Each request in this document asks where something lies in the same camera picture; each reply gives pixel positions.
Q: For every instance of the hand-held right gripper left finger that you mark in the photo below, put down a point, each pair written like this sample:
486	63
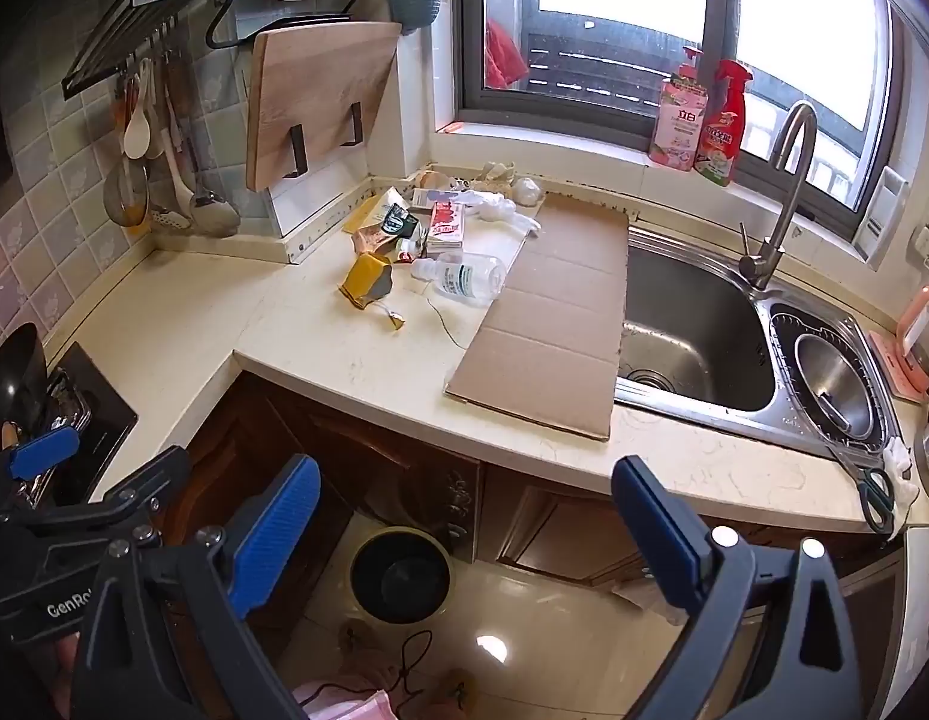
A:
277	532

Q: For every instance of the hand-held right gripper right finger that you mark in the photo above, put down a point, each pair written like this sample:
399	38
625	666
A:
659	532

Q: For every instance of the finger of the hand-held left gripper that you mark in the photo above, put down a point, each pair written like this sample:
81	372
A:
44	454
153	476

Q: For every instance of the black trash bin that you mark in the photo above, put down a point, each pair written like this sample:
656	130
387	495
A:
400	577

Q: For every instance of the white medicine box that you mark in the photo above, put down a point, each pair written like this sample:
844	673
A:
434	198

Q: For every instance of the black gas stove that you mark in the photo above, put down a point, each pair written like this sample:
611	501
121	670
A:
97	405

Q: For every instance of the black wok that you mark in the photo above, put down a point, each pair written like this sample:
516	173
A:
14	382

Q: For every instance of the person's pink checked clothing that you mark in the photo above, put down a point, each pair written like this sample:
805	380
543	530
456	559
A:
352	701

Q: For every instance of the steel sink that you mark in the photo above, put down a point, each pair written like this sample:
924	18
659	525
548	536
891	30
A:
689	330

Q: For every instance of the steel basin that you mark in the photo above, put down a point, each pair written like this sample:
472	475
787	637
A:
839	382

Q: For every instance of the small yellow wrapper piece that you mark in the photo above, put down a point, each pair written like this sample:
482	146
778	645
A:
393	317

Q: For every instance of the white rag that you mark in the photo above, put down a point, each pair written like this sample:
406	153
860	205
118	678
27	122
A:
903	457

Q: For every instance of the brown cardboard sheet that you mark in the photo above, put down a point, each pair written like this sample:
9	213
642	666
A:
554	300

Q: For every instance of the steel slotted spoon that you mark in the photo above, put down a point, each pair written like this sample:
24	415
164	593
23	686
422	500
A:
172	217

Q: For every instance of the yellow grey packet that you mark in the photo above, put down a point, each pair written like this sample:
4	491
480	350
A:
359	277

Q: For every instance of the steel skimmer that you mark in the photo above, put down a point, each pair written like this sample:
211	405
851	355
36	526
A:
127	195

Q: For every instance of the pink crumpled wrapper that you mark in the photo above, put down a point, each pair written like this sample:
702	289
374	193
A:
370	242

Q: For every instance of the steel faucet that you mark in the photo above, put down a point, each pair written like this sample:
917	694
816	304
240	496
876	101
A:
768	247

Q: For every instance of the clear plastic bottle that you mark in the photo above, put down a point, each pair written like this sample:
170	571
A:
464	277

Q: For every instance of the pink plastic stand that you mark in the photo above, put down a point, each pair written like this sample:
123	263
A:
910	330

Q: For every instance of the yellow envelope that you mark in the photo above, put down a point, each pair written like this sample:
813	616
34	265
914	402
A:
363	214

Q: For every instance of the white rice spoon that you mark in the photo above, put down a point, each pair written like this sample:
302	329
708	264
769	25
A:
136	135

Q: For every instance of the dark green packet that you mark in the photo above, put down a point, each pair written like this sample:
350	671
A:
395	221

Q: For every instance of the red white box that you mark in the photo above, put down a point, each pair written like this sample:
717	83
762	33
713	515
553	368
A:
445	225

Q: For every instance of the long white plastic wrap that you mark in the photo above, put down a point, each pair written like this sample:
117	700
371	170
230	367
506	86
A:
498	206

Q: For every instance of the white crumpled tissue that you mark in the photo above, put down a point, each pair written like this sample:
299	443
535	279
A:
528	191

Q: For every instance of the orange cap bottle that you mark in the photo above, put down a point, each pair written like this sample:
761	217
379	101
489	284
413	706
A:
433	178

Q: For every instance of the red spray bottle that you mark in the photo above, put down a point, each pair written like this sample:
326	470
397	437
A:
723	135

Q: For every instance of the wooden cutting board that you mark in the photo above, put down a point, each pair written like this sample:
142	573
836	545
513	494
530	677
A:
314	97

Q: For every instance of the pink floral cloth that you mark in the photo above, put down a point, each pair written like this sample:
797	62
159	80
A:
678	120

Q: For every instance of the red cloth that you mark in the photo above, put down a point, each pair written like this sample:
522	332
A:
505	60

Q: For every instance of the blue-grey utensil holder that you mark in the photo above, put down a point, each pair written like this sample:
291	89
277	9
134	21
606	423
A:
415	4

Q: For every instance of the black board bracket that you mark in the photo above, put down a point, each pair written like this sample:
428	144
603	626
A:
352	127
295	154

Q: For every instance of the black wall rack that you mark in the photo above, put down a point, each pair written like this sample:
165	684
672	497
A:
119	22

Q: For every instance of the dark grey window frame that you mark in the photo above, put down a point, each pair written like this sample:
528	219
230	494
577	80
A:
472	52

